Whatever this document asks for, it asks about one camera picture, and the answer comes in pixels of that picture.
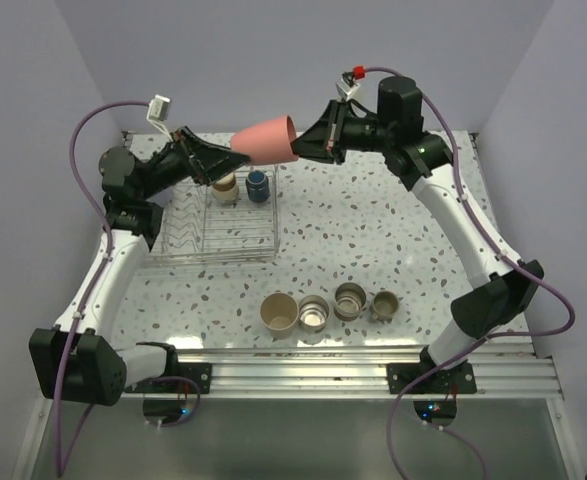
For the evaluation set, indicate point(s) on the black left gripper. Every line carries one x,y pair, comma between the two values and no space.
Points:
221,161

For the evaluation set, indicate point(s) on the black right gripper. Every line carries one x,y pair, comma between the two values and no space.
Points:
323,142

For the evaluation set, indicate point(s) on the dark blue ceramic mug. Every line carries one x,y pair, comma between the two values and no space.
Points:
257,186

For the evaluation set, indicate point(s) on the pink plastic cup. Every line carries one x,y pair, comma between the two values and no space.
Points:
267,143

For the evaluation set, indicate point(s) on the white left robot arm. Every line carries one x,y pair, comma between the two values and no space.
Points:
74,360

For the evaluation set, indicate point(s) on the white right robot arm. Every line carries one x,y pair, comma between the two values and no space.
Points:
502,284

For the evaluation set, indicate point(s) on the steel cup front right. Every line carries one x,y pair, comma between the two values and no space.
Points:
350,300

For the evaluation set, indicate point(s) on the steel cup front left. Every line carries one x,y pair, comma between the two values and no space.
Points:
314,312

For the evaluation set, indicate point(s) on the beige plastic cup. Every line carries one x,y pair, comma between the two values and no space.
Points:
279,314

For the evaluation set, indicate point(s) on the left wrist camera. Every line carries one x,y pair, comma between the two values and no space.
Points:
157,114

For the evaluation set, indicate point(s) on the steel wire dish rack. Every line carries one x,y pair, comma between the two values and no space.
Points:
197,228

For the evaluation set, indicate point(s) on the small olive handled cup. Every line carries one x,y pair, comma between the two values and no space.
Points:
384,306

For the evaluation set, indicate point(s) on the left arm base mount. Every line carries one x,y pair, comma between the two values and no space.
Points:
201,373

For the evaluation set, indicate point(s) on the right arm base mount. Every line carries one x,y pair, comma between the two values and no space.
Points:
411,378

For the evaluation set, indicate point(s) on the aluminium rail table edge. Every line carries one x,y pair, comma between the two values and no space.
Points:
502,371

